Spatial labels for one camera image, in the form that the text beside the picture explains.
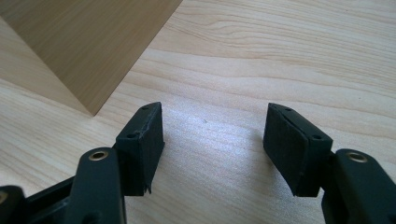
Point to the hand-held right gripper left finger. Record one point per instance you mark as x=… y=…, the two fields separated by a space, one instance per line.
x=143 y=155

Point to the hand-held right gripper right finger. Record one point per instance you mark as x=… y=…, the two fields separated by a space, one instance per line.
x=289 y=149

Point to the wooden tea box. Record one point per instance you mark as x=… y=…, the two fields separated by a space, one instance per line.
x=90 y=46

